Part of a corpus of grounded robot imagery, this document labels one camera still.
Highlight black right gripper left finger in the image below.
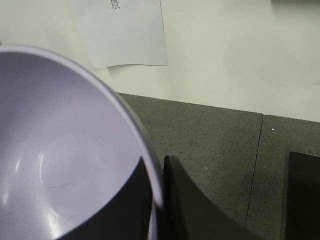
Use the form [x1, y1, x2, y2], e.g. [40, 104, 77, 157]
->
[60, 157, 153, 240]

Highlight black gas cooktop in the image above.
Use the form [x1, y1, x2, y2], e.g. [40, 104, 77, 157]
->
[284, 151, 320, 240]

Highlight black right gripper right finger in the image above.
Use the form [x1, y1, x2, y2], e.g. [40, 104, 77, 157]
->
[163, 155, 261, 240]

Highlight white paper sheet on wall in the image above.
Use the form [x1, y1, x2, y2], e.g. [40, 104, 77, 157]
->
[68, 0, 168, 68]

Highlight lavender plastic bowl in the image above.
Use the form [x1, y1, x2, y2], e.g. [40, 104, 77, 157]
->
[0, 45, 165, 240]

